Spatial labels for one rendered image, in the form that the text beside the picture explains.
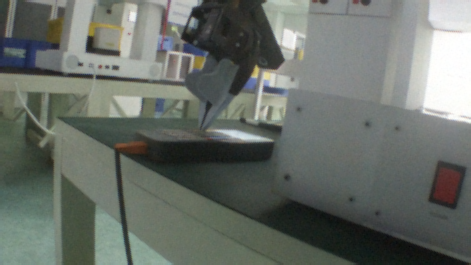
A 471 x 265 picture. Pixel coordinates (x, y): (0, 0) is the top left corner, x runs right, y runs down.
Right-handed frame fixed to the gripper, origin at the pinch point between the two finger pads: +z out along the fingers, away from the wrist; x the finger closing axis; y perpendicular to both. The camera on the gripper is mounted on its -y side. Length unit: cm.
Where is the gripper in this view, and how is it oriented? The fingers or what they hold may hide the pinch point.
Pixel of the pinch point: (206, 120)
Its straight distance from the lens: 49.5
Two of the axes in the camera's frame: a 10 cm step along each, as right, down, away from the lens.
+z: -3.3, 9.4, -0.3
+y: -6.6, -2.6, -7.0
